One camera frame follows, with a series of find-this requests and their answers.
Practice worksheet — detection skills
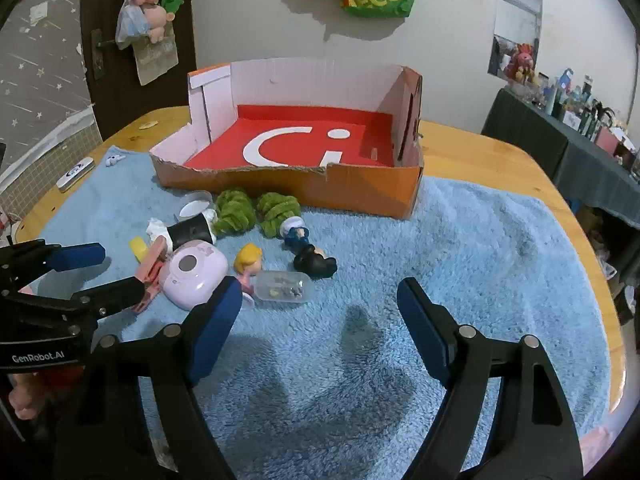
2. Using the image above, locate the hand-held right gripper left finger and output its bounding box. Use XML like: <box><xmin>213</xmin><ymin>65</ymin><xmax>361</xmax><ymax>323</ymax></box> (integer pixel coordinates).
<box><xmin>55</xmin><ymin>276</ymin><xmax>244</xmax><ymax>480</ymax></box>

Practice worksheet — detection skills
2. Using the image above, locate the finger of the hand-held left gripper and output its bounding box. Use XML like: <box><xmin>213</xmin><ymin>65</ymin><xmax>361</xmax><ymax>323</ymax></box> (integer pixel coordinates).
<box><xmin>0</xmin><ymin>276</ymin><xmax>151</xmax><ymax>333</ymax></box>
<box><xmin>0</xmin><ymin>241</ymin><xmax>107</xmax><ymax>291</ymax></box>

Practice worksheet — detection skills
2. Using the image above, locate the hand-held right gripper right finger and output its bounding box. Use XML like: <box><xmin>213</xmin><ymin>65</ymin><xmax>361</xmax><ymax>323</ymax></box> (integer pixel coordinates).
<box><xmin>396</xmin><ymin>276</ymin><xmax>586</xmax><ymax>480</ymax></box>

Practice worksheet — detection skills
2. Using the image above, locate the pink clothespin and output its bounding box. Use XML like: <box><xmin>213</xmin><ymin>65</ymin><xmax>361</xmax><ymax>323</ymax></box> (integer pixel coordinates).
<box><xmin>132</xmin><ymin>237</ymin><xmax>168</xmax><ymax>313</ymax></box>

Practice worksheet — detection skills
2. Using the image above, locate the pink round case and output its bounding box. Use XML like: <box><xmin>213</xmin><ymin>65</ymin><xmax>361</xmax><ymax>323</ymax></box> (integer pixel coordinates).
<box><xmin>159</xmin><ymin>240</ymin><xmax>231</xmax><ymax>311</ymax></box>

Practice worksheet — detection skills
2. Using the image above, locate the clear plastic capsule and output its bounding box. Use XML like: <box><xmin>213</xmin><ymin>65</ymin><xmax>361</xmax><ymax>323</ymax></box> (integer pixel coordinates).
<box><xmin>252</xmin><ymin>271</ymin><xmax>313</xmax><ymax>305</ymax></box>

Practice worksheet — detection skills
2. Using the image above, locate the blonde figurine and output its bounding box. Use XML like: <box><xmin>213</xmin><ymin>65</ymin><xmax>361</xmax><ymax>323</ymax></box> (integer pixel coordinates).
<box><xmin>235</xmin><ymin>243</ymin><xmax>266</xmax><ymax>306</ymax></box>

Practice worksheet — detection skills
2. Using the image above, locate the black cylinder toy white frill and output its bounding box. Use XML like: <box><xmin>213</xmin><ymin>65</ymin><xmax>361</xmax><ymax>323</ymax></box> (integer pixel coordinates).
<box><xmin>146</xmin><ymin>210</ymin><xmax>218</xmax><ymax>251</ymax></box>

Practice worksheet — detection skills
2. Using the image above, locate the clear plastic cup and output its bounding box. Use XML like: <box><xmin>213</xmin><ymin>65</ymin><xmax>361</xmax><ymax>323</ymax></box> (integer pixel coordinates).
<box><xmin>178</xmin><ymin>190</ymin><xmax>216</xmax><ymax>218</ymax></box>

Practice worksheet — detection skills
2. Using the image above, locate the dark-haired figurine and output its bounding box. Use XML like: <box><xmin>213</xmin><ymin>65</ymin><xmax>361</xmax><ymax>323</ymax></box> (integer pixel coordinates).
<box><xmin>280</xmin><ymin>216</ymin><xmax>337</xmax><ymax>279</ymax></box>

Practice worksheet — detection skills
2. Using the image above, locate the green fuzzy scrunchie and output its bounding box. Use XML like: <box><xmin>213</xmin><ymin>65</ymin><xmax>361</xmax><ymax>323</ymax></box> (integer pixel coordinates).
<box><xmin>215</xmin><ymin>188</ymin><xmax>258</xmax><ymax>236</ymax></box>
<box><xmin>256</xmin><ymin>191</ymin><xmax>302</xmax><ymax>239</ymax></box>

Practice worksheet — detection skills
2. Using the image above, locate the orange cardboard box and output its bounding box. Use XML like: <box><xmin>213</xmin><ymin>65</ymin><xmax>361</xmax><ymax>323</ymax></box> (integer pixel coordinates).
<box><xmin>149</xmin><ymin>59</ymin><xmax>426</xmax><ymax>221</ymax></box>

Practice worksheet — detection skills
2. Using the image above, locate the person's left hand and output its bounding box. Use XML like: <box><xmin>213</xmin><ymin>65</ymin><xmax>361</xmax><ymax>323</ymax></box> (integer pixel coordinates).
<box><xmin>7</xmin><ymin>370</ymin><xmax>48</xmax><ymax>421</ymax></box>

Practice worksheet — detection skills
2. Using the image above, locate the white rectangular device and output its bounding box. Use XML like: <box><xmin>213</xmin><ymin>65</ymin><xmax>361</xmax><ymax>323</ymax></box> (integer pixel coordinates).
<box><xmin>57</xmin><ymin>156</ymin><xmax>96</xmax><ymax>192</ymax></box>

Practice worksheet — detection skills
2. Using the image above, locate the blue fluffy towel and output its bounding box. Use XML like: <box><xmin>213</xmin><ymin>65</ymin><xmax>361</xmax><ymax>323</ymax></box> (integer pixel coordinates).
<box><xmin>30</xmin><ymin>145</ymin><xmax>613</xmax><ymax>480</ymax></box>

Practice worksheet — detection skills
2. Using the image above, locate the dark brown door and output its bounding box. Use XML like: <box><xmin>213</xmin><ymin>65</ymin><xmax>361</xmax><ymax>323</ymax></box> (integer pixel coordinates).
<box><xmin>80</xmin><ymin>0</ymin><xmax>198</xmax><ymax>143</ymax></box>

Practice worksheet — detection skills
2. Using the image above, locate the hanging printed paper bag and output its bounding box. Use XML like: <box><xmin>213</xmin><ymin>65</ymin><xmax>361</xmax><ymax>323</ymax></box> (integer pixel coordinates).
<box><xmin>132</xmin><ymin>35</ymin><xmax>179</xmax><ymax>86</ymax></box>

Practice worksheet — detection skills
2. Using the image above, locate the dark cloth covered table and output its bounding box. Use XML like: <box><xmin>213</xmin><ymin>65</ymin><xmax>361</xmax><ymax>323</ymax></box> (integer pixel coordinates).
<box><xmin>482</xmin><ymin>87</ymin><xmax>640</xmax><ymax>231</ymax></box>

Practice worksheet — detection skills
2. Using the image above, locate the row of bottles and boxes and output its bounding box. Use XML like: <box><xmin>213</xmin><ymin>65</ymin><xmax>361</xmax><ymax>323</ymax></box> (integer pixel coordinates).
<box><xmin>530</xmin><ymin>67</ymin><xmax>640</xmax><ymax>181</ymax></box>

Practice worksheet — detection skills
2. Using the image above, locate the pink bunny plush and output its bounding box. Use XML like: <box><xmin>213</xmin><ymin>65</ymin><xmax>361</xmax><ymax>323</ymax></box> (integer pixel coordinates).
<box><xmin>510</xmin><ymin>42</ymin><xmax>536</xmax><ymax>81</ymax></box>

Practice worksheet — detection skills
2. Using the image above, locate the metal door handle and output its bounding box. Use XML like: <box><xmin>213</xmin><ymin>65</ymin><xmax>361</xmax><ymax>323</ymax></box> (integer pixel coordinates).
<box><xmin>91</xmin><ymin>30</ymin><xmax>118</xmax><ymax>80</ymax></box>

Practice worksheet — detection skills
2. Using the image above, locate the wall mirror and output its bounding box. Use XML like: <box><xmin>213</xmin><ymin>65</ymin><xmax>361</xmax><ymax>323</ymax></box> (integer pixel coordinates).
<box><xmin>489</xmin><ymin>0</ymin><xmax>543</xmax><ymax>81</ymax></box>

